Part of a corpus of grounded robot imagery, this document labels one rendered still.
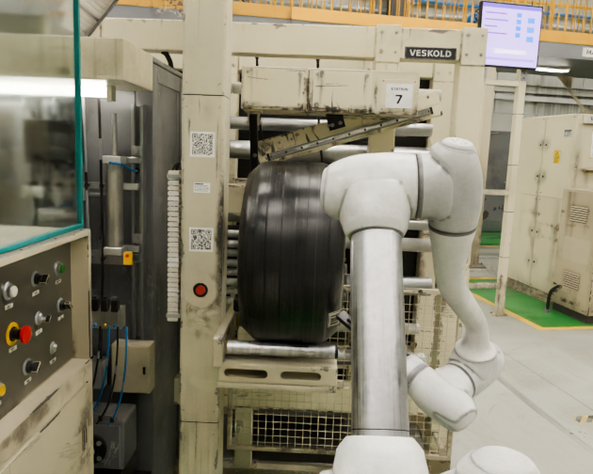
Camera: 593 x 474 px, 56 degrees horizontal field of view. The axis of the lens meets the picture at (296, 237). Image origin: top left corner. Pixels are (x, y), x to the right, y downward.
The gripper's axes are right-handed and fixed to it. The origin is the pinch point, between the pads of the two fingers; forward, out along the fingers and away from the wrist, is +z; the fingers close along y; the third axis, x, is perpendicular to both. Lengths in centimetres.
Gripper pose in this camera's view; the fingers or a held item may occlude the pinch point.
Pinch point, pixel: (347, 321)
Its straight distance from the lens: 160.9
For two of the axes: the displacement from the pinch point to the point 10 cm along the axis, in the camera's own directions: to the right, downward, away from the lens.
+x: 7.7, -3.9, 5.1
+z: -6.4, -4.9, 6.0
